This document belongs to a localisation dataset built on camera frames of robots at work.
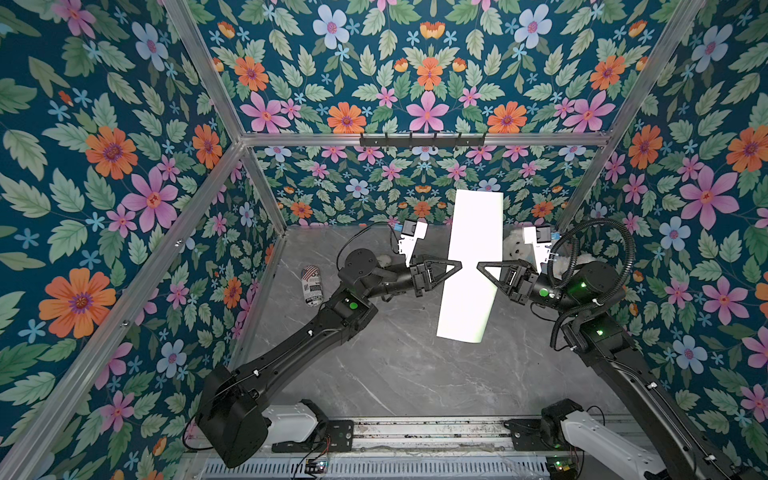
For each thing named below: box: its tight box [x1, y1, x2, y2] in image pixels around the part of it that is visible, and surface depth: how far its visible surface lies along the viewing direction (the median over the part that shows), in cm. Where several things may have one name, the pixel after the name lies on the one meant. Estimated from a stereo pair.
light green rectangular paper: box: [436, 190, 503, 343], surface depth 58 cm
